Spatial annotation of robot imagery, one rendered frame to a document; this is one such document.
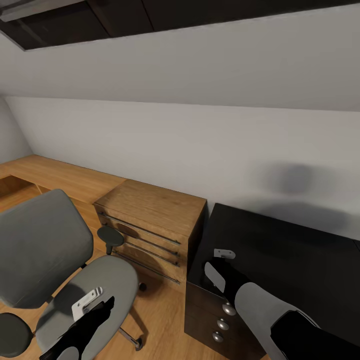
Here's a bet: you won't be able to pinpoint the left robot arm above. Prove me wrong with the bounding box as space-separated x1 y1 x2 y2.
39 287 115 360

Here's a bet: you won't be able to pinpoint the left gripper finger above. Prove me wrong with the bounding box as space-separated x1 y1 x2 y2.
105 296 115 313

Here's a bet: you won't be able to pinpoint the swivel chair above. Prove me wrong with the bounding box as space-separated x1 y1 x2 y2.
0 189 147 360

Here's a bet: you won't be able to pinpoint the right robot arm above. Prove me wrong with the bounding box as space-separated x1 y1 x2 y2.
201 249 360 360

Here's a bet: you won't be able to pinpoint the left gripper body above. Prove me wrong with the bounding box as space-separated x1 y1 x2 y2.
70 301 111 338

